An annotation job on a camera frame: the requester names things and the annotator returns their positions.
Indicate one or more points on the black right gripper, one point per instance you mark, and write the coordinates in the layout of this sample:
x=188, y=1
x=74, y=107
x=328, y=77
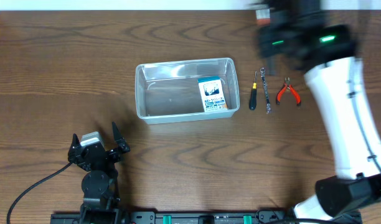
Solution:
x=272, y=65

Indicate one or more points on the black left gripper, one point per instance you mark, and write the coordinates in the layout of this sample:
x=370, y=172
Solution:
x=97, y=154

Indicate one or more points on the red handled cutting pliers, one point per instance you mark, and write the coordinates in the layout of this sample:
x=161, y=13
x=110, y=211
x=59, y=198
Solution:
x=288, y=86

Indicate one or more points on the silver ratchet wrench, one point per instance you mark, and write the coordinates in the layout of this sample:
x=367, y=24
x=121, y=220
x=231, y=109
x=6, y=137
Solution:
x=265, y=89

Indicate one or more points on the blue white screwdriver box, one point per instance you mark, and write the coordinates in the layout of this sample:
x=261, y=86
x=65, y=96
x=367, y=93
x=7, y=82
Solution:
x=211, y=92

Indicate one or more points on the small hammer orange black handle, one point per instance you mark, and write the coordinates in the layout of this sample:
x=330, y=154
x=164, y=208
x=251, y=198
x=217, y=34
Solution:
x=263, y=22

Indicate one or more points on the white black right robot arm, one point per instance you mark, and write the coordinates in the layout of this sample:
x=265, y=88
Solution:
x=334, y=74

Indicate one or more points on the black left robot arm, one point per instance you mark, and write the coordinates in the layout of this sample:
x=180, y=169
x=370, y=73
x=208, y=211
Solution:
x=100, y=184

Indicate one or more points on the clear plastic container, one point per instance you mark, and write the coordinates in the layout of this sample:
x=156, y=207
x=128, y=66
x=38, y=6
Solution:
x=168, y=92

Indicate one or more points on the black yellow screwdriver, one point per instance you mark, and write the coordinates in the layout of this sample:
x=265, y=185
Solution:
x=253, y=94

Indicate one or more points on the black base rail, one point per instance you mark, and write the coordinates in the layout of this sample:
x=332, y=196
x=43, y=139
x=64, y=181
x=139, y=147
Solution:
x=261, y=217

